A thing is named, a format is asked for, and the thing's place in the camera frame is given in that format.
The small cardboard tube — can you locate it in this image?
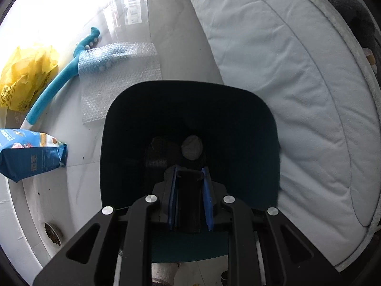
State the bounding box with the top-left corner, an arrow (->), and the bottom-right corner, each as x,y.
362,48 -> 378,74

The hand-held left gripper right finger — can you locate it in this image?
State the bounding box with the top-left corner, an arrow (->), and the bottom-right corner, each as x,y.
201,167 -> 346,286

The teal plush stick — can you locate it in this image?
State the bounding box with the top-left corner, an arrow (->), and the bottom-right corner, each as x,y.
22,27 -> 102,130

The dark trash bin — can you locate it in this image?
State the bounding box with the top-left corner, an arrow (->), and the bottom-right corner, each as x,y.
100,80 -> 282,264

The blue pet food bag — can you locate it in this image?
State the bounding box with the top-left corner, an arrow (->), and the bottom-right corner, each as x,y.
0,128 -> 69,183

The white paper ball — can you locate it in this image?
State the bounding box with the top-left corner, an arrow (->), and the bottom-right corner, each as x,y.
180,135 -> 205,161

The bed with pale plush cover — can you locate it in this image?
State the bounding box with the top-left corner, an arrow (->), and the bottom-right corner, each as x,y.
177,0 -> 381,275

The yellow plastic bag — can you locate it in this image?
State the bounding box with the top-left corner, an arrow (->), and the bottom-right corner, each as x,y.
0,45 -> 60,112

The bubble wrap sheet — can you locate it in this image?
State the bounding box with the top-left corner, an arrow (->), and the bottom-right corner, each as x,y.
77,42 -> 163,125

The dark grey fleece blanket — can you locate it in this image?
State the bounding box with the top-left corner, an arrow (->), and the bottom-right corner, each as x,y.
310,0 -> 381,76

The pet food bowl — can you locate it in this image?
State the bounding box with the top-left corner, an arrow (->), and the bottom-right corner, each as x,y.
44,222 -> 63,246

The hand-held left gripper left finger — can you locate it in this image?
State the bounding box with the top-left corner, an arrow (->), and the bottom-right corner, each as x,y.
33,164 -> 179,286

